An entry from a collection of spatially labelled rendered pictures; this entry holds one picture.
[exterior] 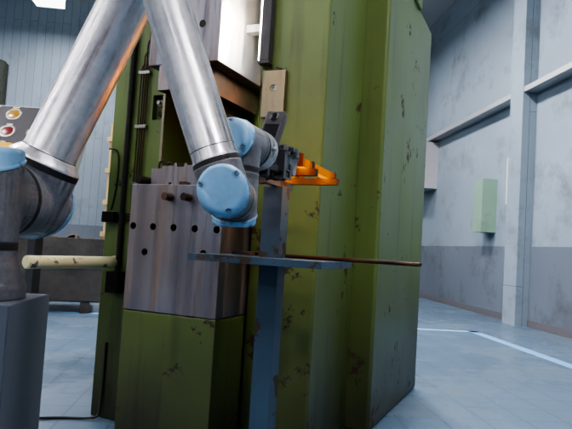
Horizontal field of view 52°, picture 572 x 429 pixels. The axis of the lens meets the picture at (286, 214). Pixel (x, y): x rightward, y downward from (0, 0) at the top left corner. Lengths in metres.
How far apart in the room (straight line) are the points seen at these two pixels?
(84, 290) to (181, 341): 3.76
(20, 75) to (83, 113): 10.25
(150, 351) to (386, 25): 1.60
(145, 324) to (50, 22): 9.85
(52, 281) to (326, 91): 4.11
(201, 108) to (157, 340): 1.18
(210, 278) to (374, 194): 0.82
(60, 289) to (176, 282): 3.77
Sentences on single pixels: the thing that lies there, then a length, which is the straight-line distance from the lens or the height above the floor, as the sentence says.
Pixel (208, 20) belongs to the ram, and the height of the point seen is 1.51.
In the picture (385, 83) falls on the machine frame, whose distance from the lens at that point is 2.51.
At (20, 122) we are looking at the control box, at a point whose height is 1.13.
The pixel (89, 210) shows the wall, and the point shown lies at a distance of 10.82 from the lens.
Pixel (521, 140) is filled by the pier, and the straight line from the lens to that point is 7.24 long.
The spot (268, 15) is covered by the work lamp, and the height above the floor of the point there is 1.55.
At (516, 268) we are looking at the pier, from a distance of 7.11.
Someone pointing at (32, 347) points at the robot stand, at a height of 0.51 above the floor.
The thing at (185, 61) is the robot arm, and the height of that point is 1.04.
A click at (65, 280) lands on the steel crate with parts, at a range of 5.75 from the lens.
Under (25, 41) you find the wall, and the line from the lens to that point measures 11.67.
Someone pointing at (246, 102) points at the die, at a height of 1.30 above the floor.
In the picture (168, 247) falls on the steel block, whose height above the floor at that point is 0.70.
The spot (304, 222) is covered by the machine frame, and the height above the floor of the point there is 0.81.
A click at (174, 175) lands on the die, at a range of 2.14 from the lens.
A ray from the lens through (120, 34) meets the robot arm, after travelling 1.30.
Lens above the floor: 0.72
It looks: 3 degrees up
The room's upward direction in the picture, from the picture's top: 3 degrees clockwise
